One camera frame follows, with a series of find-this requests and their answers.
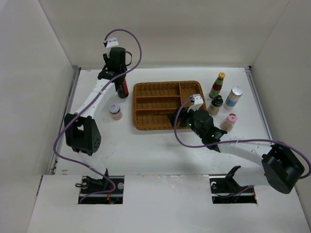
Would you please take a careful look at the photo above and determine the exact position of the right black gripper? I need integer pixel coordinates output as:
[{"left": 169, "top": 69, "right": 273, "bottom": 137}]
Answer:
[{"left": 168, "top": 104, "right": 205, "bottom": 139}]

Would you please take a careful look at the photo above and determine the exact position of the dark soy sauce bottle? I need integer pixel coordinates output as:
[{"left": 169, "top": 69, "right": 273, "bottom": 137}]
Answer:
[{"left": 117, "top": 75, "right": 129, "bottom": 99}]

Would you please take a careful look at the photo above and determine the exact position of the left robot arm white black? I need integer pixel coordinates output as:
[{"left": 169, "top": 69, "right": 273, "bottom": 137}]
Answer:
[{"left": 64, "top": 47, "right": 131, "bottom": 156}]

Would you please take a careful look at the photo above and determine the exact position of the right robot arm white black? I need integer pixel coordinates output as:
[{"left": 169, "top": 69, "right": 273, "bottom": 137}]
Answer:
[{"left": 168, "top": 108, "right": 305, "bottom": 194}]

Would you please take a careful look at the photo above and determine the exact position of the brown wicker divided basket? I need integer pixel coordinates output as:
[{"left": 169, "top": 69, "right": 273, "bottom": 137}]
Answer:
[{"left": 132, "top": 81, "right": 204, "bottom": 131}]

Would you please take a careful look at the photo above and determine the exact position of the black cap pepper shaker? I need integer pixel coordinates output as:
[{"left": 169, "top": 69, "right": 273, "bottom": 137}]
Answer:
[{"left": 207, "top": 95, "right": 224, "bottom": 116}]

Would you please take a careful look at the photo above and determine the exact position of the red green sauce bottle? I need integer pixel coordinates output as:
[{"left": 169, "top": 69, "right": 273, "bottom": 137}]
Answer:
[{"left": 209, "top": 72, "right": 225, "bottom": 99}]

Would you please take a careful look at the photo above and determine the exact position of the pink cap spice shaker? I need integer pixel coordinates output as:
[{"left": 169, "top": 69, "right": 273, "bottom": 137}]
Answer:
[{"left": 220, "top": 113, "right": 238, "bottom": 132}]

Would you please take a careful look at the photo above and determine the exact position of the small jar white lid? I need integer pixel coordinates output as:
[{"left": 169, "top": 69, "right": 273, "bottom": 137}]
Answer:
[{"left": 109, "top": 102, "right": 122, "bottom": 120}]

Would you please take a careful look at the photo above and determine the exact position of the white blue cylindrical shaker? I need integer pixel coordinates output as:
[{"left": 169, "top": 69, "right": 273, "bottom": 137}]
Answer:
[{"left": 224, "top": 86, "right": 243, "bottom": 111}]

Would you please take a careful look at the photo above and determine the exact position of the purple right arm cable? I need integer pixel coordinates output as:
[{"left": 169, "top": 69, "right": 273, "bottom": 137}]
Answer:
[{"left": 173, "top": 96, "right": 311, "bottom": 180}]

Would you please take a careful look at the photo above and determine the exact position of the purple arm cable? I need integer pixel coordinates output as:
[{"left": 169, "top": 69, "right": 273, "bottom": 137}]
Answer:
[
  {"left": 53, "top": 28, "right": 142, "bottom": 204},
  {"left": 173, "top": 96, "right": 311, "bottom": 180}
]

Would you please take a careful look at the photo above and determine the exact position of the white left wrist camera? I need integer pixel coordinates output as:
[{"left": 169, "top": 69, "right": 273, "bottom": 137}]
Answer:
[{"left": 104, "top": 37, "right": 119, "bottom": 49}]

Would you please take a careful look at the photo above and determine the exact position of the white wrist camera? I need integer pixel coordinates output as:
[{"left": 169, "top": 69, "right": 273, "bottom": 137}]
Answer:
[
  {"left": 104, "top": 37, "right": 119, "bottom": 49},
  {"left": 190, "top": 94, "right": 204, "bottom": 111}
]

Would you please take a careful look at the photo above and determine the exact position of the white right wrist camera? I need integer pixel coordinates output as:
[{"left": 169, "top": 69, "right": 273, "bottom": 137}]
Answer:
[{"left": 190, "top": 94, "right": 204, "bottom": 111}]

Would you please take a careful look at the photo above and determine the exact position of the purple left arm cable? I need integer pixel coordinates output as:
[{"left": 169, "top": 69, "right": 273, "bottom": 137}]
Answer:
[{"left": 53, "top": 28, "right": 142, "bottom": 204}]

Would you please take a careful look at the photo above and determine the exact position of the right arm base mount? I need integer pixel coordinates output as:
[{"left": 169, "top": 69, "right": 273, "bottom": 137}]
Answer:
[{"left": 209, "top": 166, "right": 257, "bottom": 204}]

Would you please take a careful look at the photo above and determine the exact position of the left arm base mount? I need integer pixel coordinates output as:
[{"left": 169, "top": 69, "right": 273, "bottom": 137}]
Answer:
[{"left": 75, "top": 176, "right": 124, "bottom": 205}]

